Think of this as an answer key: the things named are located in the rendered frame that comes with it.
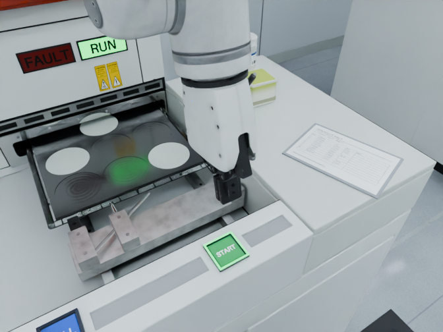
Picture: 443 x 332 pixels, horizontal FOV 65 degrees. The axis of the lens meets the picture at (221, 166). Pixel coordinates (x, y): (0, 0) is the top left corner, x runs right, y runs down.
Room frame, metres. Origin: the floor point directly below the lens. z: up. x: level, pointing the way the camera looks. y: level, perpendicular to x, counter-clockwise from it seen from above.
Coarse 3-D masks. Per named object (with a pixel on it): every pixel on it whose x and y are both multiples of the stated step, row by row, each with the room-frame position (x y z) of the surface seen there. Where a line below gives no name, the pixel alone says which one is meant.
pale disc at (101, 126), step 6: (96, 120) 0.80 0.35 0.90; (102, 120) 0.80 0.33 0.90; (108, 120) 0.80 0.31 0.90; (114, 120) 0.80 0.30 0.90; (84, 126) 0.77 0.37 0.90; (90, 126) 0.77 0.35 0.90; (96, 126) 0.77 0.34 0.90; (102, 126) 0.77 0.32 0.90; (108, 126) 0.77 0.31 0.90; (114, 126) 0.77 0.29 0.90; (84, 132) 0.74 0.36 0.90; (90, 132) 0.74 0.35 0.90; (96, 132) 0.74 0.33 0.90; (102, 132) 0.74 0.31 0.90
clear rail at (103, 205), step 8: (192, 168) 0.60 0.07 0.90; (200, 168) 0.60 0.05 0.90; (176, 176) 0.57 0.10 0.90; (184, 176) 0.58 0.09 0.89; (152, 184) 0.54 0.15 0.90; (160, 184) 0.55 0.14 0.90; (128, 192) 0.52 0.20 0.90; (136, 192) 0.52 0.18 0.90; (112, 200) 0.50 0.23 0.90; (120, 200) 0.50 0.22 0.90; (96, 208) 0.48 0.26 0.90; (104, 208) 0.48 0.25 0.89; (72, 216) 0.45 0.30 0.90; (80, 216) 0.46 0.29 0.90; (56, 224) 0.44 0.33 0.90; (64, 224) 0.44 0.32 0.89
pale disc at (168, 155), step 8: (160, 144) 0.69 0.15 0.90; (168, 144) 0.69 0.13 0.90; (176, 144) 0.69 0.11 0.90; (152, 152) 0.66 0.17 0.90; (160, 152) 0.66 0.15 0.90; (168, 152) 0.66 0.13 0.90; (176, 152) 0.66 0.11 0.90; (184, 152) 0.66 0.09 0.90; (152, 160) 0.63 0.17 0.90; (160, 160) 0.63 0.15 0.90; (168, 160) 0.63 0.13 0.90; (176, 160) 0.63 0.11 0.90; (184, 160) 0.63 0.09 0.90; (160, 168) 0.60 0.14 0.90; (168, 168) 0.60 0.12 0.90
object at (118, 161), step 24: (120, 120) 0.80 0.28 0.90; (144, 120) 0.80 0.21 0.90; (168, 120) 0.80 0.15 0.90; (48, 144) 0.69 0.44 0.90; (72, 144) 0.69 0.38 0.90; (96, 144) 0.69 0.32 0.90; (120, 144) 0.69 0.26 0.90; (144, 144) 0.69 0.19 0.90; (96, 168) 0.60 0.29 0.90; (120, 168) 0.60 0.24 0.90; (144, 168) 0.60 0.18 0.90; (48, 192) 0.52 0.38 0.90; (72, 192) 0.52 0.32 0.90; (96, 192) 0.52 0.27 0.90; (120, 192) 0.52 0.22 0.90
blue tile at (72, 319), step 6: (66, 318) 0.22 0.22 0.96; (72, 318) 0.22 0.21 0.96; (54, 324) 0.21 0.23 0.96; (60, 324) 0.21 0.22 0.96; (66, 324) 0.21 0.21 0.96; (72, 324) 0.21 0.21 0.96; (78, 324) 0.21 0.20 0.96; (42, 330) 0.20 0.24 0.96; (48, 330) 0.20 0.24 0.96; (54, 330) 0.20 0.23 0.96; (60, 330) 0.20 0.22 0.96; (66, 330) 0.20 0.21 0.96; (72, 330) 0.20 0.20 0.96; (78, 330) 0.20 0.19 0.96
